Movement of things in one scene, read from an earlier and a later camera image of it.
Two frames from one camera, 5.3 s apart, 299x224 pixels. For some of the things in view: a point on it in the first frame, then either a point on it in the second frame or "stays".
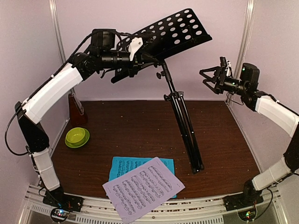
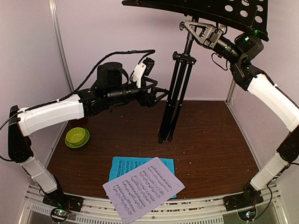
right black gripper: [220, 82] → [213, 34]
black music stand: [166, 38] → [237, 17]
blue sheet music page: [121, 165] stays
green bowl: [76, 137] stays
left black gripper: [139, 60] → [151, 101]
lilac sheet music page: [142, 188] stays
